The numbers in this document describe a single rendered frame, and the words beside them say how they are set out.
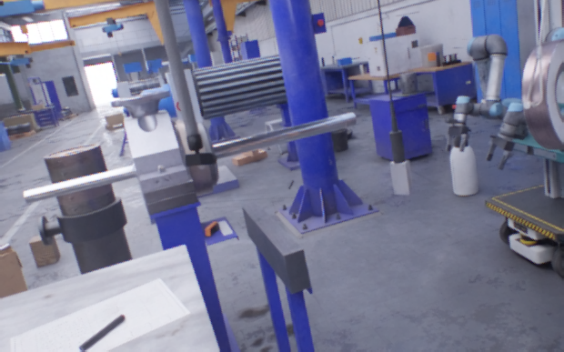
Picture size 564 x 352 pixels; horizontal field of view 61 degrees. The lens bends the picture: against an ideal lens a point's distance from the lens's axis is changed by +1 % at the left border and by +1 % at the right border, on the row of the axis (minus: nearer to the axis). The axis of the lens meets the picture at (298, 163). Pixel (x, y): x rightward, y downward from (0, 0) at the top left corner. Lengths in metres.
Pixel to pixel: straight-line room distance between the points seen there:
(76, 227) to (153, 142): 1.66
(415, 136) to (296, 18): 2.31
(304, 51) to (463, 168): 1.67
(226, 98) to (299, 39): 2.06
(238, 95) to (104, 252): 2.82
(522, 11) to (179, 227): 5.77
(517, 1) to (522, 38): 0.47
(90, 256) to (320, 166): 1.90
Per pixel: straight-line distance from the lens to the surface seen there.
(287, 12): 3.98
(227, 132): 9.55
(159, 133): 2.14
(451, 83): 8.26
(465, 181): 4.36
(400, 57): 9.08
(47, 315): 1.68
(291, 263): 1.58
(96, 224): 3.63
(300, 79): 3.97
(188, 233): 2.05
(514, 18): 7.00
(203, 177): 2.19
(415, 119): 5.61
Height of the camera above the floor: 1.51
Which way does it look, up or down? 14 degrees down
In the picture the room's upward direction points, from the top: 11 degrees counter-clockwise
